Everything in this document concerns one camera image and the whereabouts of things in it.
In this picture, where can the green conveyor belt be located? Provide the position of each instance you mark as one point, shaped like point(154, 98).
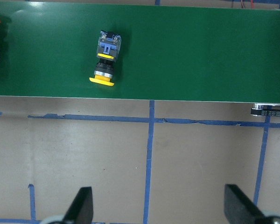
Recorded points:
point(200, 54)

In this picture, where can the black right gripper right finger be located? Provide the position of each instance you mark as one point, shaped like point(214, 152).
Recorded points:
point(239, 209)

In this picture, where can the yellow push button switch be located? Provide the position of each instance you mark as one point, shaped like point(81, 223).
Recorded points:
point(108, 49)

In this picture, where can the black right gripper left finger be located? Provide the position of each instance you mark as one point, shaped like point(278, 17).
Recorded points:
point(81, 209)

